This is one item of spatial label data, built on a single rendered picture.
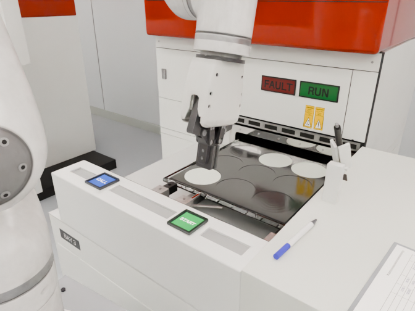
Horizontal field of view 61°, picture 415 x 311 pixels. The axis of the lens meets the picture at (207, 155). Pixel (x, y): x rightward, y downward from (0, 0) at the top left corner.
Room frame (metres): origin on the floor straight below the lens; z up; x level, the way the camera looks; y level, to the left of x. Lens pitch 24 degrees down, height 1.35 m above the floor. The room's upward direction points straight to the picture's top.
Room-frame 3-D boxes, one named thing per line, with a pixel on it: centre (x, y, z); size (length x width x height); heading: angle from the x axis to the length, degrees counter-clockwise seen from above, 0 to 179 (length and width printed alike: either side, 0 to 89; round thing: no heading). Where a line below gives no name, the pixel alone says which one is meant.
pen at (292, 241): (0.49, -0.16, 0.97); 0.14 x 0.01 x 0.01; 138
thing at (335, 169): (0.63, -0.26, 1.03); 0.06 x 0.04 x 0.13; 142
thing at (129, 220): (0.63, 0.14, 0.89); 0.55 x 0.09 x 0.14; 52
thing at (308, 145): (1.05, -0.26, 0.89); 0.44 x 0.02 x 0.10; 52
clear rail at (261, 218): (0.73, -0.03, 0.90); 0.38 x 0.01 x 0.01; 52
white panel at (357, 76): (1.17, -0.13, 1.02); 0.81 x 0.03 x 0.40; 52
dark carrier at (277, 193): (0.87, -0.14, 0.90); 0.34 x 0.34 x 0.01; 52
